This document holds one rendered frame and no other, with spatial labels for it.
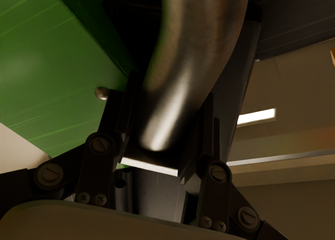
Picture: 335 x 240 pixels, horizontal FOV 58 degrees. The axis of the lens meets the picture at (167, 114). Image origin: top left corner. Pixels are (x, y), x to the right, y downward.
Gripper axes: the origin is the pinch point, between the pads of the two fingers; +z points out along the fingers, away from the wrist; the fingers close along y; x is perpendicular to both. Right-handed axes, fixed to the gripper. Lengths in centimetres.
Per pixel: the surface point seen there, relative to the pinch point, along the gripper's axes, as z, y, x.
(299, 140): 165, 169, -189
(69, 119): 2.9, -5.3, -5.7
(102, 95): 2.5, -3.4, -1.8
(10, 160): 256, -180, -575
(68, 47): 2.9, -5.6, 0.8
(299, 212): 151, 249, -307
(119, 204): 0.6, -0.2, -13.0
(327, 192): 176, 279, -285
